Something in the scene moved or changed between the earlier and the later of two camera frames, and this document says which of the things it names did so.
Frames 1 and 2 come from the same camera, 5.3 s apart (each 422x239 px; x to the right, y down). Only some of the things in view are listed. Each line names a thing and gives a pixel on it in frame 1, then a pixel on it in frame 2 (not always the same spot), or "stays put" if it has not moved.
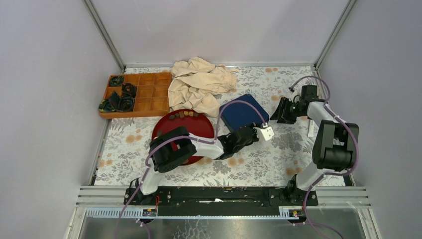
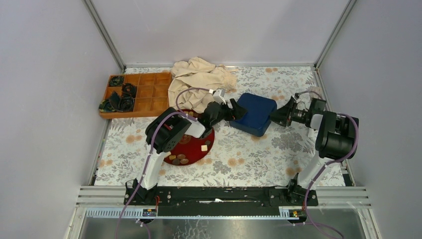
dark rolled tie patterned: x=126 y=104 stays put
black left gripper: x=254 y=135 → x=235 y=113
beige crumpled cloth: x=194 y=82 stays put
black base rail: x=220 y=201 stays put
